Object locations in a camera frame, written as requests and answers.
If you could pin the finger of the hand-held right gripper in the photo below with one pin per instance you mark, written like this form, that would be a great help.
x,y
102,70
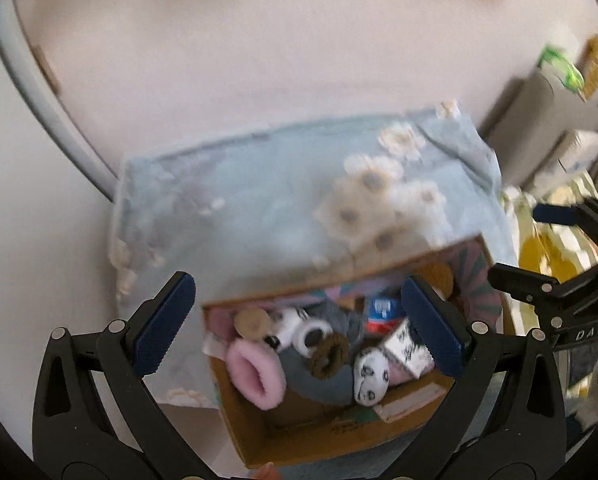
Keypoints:
x,y
524,282
554,214

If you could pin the grey sock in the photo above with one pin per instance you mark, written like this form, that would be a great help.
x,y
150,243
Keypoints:
x,y
324,390

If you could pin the green packet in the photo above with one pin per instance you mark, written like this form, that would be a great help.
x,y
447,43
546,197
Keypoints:
x,y
561,67

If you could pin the cardboard box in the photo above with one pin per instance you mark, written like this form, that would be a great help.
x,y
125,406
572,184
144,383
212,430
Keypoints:
x,y
299,430

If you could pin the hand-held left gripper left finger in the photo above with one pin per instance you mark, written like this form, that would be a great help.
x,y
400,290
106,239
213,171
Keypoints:
x,y
164,325

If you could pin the yellow floral blanket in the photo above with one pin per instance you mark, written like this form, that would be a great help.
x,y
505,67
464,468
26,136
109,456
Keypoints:
x,y
534,250

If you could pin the red and blue packet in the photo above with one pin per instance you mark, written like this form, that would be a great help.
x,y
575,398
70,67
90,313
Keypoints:
x,y
384,312

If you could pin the jar with wooden lid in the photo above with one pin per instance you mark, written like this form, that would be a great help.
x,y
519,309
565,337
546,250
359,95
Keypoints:
x,y
251,322

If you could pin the panda print sock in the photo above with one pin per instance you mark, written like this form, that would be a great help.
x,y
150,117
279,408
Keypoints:
x,y
284,325
371,377

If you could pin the blue floral cloth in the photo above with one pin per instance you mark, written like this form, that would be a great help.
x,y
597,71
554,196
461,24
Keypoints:
x,y
239,210

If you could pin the pink fluffy sock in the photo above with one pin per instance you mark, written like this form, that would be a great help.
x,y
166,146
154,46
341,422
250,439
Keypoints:
x,y
256,375

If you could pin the pink and white sock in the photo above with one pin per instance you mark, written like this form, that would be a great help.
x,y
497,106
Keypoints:
x,y
219,322

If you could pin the grey cushion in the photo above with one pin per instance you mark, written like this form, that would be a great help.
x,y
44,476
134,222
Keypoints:
x,y
529,120
581,150

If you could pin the black and white printed card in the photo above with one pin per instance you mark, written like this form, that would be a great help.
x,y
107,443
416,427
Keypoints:
x,y
404,352

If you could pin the grey curved tube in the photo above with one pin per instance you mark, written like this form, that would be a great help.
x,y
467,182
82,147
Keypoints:
x,y
44,110

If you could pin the wooden block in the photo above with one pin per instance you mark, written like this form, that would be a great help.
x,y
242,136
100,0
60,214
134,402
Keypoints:
x,y
46,70

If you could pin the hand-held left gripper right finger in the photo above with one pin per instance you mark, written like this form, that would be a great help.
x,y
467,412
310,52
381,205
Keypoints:
x,y
434,330

